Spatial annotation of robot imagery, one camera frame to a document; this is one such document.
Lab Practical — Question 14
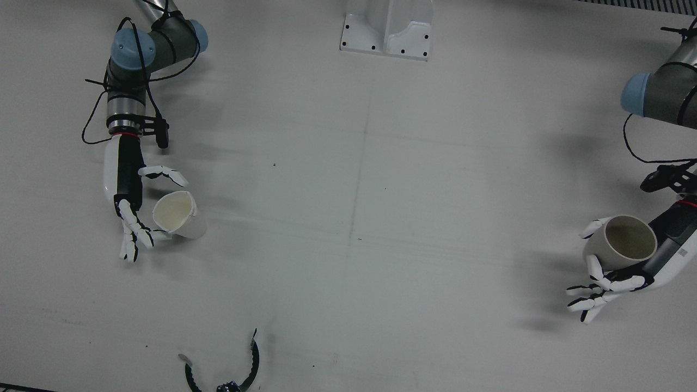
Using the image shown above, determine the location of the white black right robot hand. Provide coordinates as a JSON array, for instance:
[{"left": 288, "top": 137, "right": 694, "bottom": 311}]
[{"left": 102, "top": 132, "right": 189, "bottom": 263}]

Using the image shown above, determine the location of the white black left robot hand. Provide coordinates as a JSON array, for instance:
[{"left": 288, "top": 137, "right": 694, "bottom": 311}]
[{"left": 566, "top": 201, "right": 697, "bottom": 324}]

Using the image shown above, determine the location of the beige paper cup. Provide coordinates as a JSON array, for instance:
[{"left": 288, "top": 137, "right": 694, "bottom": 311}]
[{"left": 583, "top": 215, "right": 658, "bottom": 273}]

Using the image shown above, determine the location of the white paper cup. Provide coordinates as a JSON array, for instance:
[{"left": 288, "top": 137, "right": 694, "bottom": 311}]
[{"left": 152, "top": 191, "right": 208, "bottom": 240}]

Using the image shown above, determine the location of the striped metal grating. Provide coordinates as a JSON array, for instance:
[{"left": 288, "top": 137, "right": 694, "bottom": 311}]
[{"left": 577, "top": 0, "right": 697, "bottom": 13}]

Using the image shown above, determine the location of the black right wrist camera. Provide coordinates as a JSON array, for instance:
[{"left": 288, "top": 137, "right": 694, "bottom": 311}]
[{"left": 144, "top": 117, "right": 169, "bottom": 149}]

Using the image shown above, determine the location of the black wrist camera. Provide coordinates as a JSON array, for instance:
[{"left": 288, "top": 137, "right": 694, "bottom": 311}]
[
  {"left": 640, "top": 161, "right": 697, "bottom": 195},
  {"left": 144, "top": 117, "right": 169, "bottom": 149}
]

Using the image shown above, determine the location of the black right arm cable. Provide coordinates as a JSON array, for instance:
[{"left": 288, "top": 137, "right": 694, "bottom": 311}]
[{"left": 82, "top": 16, "right": 202, "bottom": 145}]

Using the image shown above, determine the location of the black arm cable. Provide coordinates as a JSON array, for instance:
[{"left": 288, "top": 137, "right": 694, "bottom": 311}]
[
  {"left": 82, "top": 16, "right": 202, "bottom": 145},
  {"left": 622, "top": 24, "right": 697, "bottom": 164}
]

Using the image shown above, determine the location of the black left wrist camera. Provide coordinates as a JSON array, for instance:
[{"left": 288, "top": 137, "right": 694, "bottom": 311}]
[{"left": 640, "top": 161, "right": 697, "bottom": 195}]

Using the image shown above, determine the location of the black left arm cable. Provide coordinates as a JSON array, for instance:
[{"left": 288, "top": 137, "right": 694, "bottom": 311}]
[{"left": 622, "top": 24, "right": 697, "bottom": 164}]

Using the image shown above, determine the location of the black curved clamp strap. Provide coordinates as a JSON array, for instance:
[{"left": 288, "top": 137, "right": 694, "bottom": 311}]
[{"left": 178, "top": 328, "right": 261, "bottom": 392}]

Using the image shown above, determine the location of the white pedestal mount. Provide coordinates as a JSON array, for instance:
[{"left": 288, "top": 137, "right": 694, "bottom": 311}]
[{"left": 340, "top": 0, "right": 435, "bottom": 62}]

